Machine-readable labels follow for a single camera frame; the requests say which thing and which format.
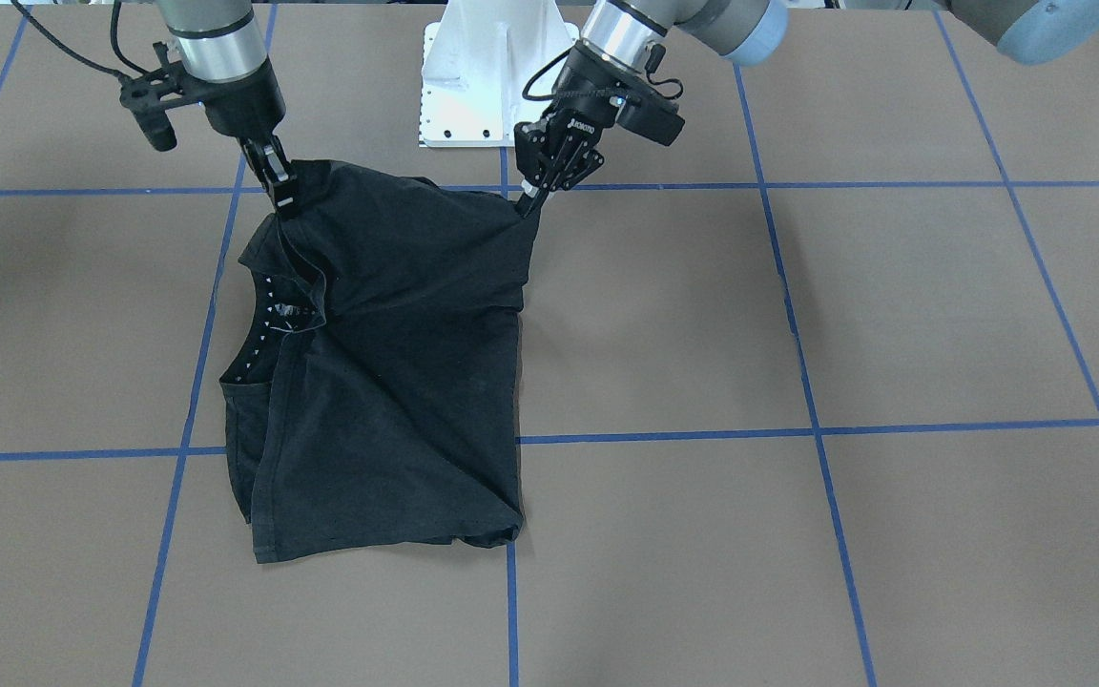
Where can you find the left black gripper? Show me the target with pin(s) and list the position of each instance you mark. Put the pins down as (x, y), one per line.
(590, 78)

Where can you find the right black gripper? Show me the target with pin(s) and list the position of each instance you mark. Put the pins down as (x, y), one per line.
(240, 99)

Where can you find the black graphic t-shirt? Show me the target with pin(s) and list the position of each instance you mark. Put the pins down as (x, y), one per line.
(373, 401)

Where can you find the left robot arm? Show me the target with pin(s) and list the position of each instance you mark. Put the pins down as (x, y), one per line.
(633, 32)

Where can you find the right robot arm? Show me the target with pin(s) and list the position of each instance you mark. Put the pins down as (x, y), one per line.
(225, 65)

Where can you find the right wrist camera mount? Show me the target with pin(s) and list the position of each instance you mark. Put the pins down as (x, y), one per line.
(151, 96)

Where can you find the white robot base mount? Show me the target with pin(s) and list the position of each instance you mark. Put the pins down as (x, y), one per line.
(477, 61)

